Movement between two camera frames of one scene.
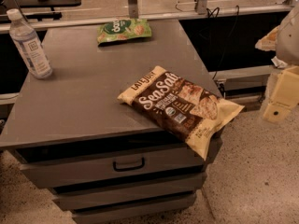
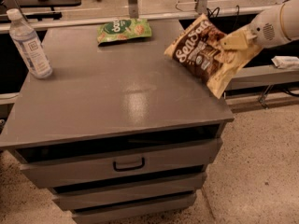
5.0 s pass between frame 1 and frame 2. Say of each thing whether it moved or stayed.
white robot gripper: moved
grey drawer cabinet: stayed
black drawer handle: stayed
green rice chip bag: stayed
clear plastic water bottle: stayed
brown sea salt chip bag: moved
